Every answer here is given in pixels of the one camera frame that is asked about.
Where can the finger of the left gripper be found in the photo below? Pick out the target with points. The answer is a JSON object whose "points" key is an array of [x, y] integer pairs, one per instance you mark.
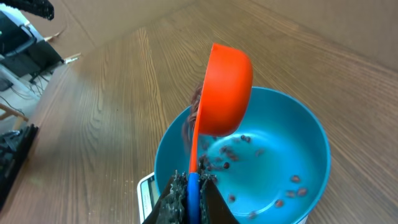
{"points": [[15, 147], [41, 8]]}

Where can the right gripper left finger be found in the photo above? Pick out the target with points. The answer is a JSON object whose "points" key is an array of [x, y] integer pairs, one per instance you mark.
{"points": [[171, 205]]}

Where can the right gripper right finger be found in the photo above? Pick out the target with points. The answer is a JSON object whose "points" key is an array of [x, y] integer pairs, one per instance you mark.
{"points": [[213, 208]]}

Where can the red adzuki beans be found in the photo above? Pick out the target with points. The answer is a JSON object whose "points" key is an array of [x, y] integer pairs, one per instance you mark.
{"points": [[260, 168]]}

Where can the red scoop with blue handle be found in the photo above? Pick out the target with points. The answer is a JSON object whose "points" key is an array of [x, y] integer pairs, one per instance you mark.
{"points": [[224, 100]]}

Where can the white digital kitchen scale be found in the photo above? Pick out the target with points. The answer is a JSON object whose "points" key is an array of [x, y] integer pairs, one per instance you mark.
{"points": [[147, 196]]}

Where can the teal plastic bowl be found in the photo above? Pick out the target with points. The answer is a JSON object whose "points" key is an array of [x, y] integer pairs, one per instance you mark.
{"points": [[317, 152]]}

